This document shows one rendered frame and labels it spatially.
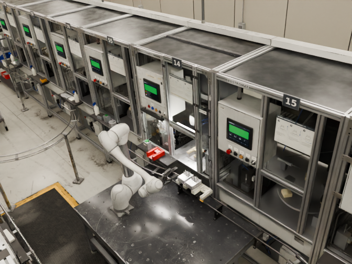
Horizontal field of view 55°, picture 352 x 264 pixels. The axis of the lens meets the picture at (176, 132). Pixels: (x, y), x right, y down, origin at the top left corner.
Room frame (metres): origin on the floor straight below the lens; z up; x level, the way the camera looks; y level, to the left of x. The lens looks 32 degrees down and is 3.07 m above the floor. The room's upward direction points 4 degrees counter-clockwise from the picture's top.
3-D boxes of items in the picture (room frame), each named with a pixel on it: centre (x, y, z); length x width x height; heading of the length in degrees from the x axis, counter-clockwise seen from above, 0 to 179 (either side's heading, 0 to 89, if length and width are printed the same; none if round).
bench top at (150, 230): (2.26, 0.20, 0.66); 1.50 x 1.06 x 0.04; 40
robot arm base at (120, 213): (2.42, 0.58, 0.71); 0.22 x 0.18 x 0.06; 40
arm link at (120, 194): (2.44, 0.59, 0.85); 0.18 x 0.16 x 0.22; 147
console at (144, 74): (3.16, 0.13, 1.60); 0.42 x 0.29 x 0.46; 40
